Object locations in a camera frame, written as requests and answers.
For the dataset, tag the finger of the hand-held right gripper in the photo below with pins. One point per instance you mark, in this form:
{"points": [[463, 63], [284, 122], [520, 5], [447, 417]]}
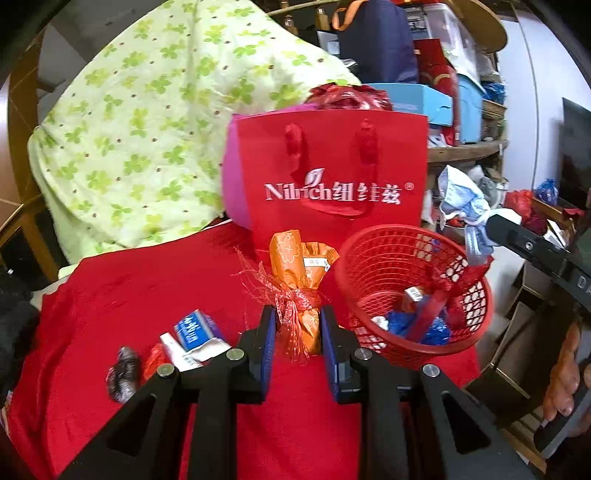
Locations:
{"points": [[521, 235]]}

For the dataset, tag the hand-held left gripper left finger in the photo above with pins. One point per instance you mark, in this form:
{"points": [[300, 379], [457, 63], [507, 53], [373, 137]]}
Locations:
{"points": [[268, 350]]}

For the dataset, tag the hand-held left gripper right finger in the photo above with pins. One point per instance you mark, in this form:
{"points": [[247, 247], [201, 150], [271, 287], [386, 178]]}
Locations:
{"points": [[330, 355]]}

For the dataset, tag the white printed packet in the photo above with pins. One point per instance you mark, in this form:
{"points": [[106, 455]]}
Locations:
{"points": [[203, 353]]}

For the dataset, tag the blue white packet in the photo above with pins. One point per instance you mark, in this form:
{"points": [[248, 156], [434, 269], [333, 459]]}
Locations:
{"points": [[194, 330]]}

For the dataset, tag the orange wrapper bundle red ribbon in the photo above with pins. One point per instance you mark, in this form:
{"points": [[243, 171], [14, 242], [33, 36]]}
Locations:
{"points": [[295, 263]]}

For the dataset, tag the red plastic basket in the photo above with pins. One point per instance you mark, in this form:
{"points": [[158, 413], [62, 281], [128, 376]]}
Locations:
{"points": [[369, 258]]}

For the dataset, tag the dark plastic bag wad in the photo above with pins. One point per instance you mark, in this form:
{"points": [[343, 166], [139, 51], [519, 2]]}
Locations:
{"points": [[123, 374]]}

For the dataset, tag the person's right hand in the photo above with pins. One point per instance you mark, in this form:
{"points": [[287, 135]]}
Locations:
{"points": [[565, 378]]}

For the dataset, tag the blue plastic bag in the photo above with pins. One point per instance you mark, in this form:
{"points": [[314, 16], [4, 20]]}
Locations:
{"points": [[545, 190]]}

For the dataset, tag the white blue cloth bundle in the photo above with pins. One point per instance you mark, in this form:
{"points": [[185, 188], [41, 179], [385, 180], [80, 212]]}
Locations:
{"points": [[461, 198]]}

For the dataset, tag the black flat panel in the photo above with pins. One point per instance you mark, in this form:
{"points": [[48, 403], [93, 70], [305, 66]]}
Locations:
{"points": [[575, 152]]}

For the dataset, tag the blue plastic wrapper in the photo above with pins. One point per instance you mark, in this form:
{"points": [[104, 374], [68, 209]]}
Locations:
{"points": [[429, 332]]}

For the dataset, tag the wooden table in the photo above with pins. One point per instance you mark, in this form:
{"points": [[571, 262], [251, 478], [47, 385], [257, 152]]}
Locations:
{"points": [[461, 151]]}

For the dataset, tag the small white orange packet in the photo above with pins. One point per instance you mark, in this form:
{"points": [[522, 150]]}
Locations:
{"points": [[415, 294]]}

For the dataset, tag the red strip wrapper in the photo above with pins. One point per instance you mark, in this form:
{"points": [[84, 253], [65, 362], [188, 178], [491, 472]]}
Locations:
{"points": [[429, 309]]}

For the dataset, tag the wicker basket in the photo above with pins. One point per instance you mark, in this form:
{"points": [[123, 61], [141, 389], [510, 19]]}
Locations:
{"points": [[493, 110]]}

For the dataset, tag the light blue plastic container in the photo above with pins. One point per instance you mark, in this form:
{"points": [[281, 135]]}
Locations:
{"points": [[468, 110]]}

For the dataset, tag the red tablecloth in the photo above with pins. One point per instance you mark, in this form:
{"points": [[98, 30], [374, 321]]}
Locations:
{"points": [[115, 323]]}

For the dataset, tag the blue cardboard box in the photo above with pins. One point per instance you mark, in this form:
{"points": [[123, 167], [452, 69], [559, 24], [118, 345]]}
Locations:
{"points": [[415, 104]]}

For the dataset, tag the red gift box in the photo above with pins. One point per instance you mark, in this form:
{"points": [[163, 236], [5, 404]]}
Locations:
{"points": [[436, 69]]}

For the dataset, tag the red paper bag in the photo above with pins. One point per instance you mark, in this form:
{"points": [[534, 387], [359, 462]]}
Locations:
{"points": [[332, 161]]}

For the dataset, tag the round wooden tray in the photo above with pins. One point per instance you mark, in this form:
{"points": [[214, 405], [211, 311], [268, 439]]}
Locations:
{"points": [[489, 23]]}

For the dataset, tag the red crinkled plastic bag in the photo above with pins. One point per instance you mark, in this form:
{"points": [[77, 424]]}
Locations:
{"points": [[351, 97]]}

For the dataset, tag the clear plastic box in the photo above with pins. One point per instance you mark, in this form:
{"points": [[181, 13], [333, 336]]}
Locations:
{"points": [[448, 27]]}

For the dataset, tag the navy blue bag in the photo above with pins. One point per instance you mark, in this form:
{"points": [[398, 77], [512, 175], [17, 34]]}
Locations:
{"points": [[378, 41]]}

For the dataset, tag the dark cloth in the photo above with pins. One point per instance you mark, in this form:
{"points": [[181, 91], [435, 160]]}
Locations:
{"points": [[16, 323]]}

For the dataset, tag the green clover blanket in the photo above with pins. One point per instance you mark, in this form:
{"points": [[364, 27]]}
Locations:
{"points": [[138, 129]]}

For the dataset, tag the wooden spindle rail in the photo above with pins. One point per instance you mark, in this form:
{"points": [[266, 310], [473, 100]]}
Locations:
{"points": [[288, 16]]}

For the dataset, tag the curved wooden frame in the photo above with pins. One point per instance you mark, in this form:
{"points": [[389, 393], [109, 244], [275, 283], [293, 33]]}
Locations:
{"points": [[23, 138]]}

